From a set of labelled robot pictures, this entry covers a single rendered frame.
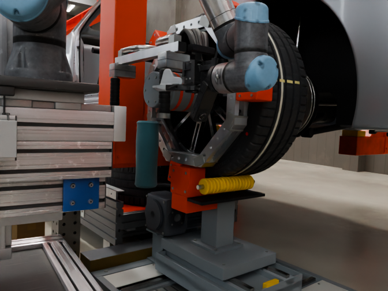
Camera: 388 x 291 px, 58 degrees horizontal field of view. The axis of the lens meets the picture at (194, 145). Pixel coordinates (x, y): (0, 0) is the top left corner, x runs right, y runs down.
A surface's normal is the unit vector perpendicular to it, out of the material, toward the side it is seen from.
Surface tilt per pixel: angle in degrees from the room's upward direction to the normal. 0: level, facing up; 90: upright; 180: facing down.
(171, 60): 90
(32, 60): 72
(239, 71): 91
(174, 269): 90
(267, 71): 90
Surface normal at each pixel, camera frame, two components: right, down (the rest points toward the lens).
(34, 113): 0.54, 0.07
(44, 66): 0.49, -0.23
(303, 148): -0.84, 0.00
